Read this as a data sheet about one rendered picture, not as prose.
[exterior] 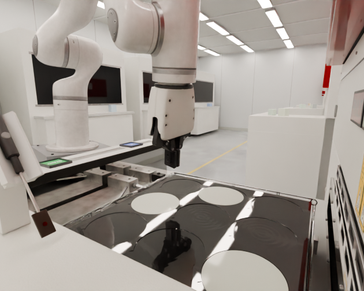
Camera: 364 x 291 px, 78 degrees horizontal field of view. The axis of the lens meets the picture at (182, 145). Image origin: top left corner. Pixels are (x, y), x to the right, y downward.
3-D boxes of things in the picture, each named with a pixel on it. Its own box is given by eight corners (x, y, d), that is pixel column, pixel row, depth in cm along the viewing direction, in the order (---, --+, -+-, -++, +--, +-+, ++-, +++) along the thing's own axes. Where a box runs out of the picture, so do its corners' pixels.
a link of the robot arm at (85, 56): (49, 99, 88) (44, 33, 83) (96, 101, 100) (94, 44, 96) (58, 99, 79) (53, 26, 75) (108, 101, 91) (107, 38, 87)
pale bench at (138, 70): (190, 140, 643) (190, 66, 604) (150, 152, 492) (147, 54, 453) (159, 136, 698) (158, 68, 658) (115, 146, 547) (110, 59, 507)
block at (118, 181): (138, 187, 60) (138, 177, 60) (129, 192, 57) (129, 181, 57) (117, 182, 64) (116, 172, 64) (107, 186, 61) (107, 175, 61)
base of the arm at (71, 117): (37, 146, 89) (33, 99, 86) (84, 141, 104) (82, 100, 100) (58, 154, 77) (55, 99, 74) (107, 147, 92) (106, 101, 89)
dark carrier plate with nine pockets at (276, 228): (311, 204, 48) (311, 201, 48) (296, 364, 19) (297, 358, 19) (174, 176, 65) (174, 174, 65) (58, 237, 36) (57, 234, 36)
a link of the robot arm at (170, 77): (174, 67, 49) (174, 81, 50) (143, 66, 42) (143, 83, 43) (206, 68, 44) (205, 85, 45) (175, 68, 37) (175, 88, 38)
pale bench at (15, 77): (137, 156, 458) (133, 51, 419) (47, 183, 307) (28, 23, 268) (101, 149, 513) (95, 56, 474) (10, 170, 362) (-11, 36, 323)
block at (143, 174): (156, 179, 67) (156, 169, 66) (149, 182, 64) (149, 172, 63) (136, 174, 71) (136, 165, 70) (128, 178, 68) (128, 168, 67)
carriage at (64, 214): (158, 187, 68) (158, 178, 68) (26, 259, 37) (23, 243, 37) (138, 182, 72) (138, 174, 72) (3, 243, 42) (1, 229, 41)
